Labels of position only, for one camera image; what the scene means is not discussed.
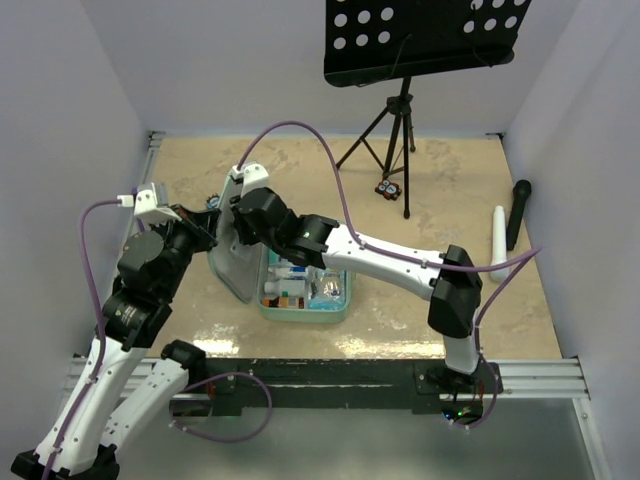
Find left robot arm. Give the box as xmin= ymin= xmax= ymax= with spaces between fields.
xmin=11 ymin=205 xmax=220 ymax=479

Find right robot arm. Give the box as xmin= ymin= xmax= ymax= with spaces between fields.
xmin=231 ymin=187 xmax=482 ymax=393

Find white microphone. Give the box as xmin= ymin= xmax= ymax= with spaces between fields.
xmin=489 ymin=205 xmax=510 ymax=283

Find white plastic bottle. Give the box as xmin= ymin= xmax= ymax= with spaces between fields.
xmin=264 ymin=279 xmax=306 ymax=297

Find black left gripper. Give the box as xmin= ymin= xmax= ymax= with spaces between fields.
xmin=150 ymin=202 xmax=222 ymax=298

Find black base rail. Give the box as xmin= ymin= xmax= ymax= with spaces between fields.
xmin=171 ymin=358 xmax=504 ymax=416

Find red owl toy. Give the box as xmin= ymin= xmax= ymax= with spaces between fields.
xmin=375 ymin=179 xmax=402 ymax=201

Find black music stand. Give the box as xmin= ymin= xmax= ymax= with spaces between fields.
xmin=323 ymin=0 xmax=536 ymax=220

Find amber medicine bottle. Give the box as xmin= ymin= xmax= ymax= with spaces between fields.
xmin=262 ymin=296 xmax=305 ymax=309

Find mint green medicine case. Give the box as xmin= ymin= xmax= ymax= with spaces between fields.
xmin=208 ymin=169 xmax=353 ymax=324

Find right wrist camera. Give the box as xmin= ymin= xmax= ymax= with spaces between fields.
xmin=230 ymin=162 xmax=269 ymax=196

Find black microphone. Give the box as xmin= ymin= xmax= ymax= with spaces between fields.
xmin=506 ymin=179 xmax=532 ymax=251

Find blue owl toy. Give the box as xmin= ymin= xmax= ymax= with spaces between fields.
xmin=205 ymin=195 xmax=220 ymax=209

